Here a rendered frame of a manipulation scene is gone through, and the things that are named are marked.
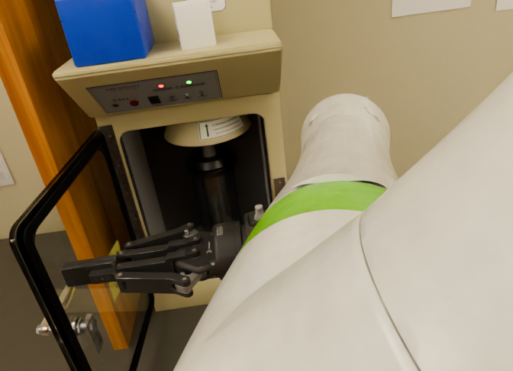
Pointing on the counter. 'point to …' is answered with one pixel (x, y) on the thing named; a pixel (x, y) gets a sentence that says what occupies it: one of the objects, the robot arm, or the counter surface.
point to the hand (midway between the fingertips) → (91, 271)
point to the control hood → (258, 75)
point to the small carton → (194, 24)
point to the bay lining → (161, 214)
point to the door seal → (43, 265)
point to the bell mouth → (207, 131)
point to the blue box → (106, 24)
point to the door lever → (43, 328)
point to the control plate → (199, 82)
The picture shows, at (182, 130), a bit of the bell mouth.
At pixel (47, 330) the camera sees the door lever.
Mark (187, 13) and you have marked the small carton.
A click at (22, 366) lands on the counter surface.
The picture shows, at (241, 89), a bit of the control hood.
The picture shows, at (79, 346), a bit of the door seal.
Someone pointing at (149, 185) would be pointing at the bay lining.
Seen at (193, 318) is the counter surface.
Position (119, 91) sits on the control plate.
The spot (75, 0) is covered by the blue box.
